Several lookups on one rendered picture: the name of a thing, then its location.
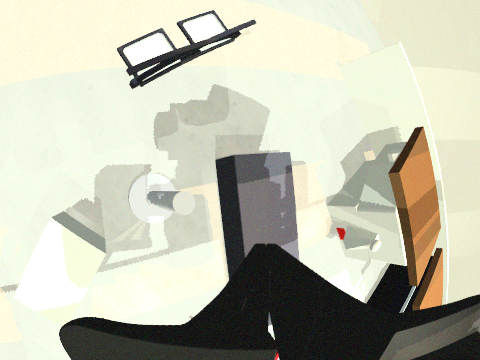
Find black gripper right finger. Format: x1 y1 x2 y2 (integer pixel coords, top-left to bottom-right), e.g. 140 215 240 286
267 244 480 360

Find black glasses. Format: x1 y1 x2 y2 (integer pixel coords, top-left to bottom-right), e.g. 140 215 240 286
116 9 257 89

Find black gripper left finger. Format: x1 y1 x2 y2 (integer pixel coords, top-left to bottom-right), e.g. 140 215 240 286
59 244 277 360

